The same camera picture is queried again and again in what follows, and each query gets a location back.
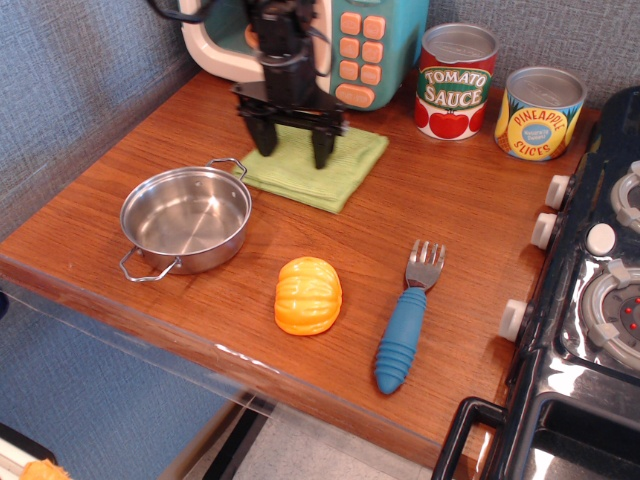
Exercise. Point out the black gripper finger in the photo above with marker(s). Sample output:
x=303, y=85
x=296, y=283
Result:
x=323, y=141
x=263, y=132

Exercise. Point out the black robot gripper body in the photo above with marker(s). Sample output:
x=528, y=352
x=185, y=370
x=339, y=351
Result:
x=290, y=95

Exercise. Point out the green towel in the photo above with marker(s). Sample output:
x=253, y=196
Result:
x=291, y=172

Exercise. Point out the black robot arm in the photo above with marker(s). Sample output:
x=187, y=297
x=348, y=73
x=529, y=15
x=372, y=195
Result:
x=284, y=28

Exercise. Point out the silver metal pot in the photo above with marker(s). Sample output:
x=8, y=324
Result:
x=185, y=221

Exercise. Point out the teal toy microwave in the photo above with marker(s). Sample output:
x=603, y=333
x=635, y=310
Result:
x=365, y=51

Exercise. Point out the orange plastic toy fruit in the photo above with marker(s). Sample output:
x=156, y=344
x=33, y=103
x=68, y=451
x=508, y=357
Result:
x=308, y=297

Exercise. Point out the tomato sauce can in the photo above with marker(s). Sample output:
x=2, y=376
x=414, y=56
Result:
x=454, y=78

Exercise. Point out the pineapple slices can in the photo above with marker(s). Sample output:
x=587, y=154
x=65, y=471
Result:
x=539, y=112

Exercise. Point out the white stove knob middle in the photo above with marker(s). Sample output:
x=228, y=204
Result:
x=543, y=229

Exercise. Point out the white stove knob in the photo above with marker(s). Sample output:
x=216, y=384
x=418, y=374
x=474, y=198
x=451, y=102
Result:
x=543, y=229
x=556, y=191
x=512, y=319

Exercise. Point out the white stove knob upper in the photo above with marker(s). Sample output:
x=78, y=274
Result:
x=556, y=191

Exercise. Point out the white stove knob lower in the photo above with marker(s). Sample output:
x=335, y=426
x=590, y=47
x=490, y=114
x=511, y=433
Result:
x=512, y=319

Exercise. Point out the black toy stove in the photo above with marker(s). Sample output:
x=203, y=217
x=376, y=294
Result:
x=572, y=408

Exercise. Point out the orange furry object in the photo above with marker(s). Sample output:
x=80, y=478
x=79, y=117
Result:
x=43, y=470

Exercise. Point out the blue handled metal fork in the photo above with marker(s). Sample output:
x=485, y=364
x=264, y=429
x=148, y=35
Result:
x=398, y=346

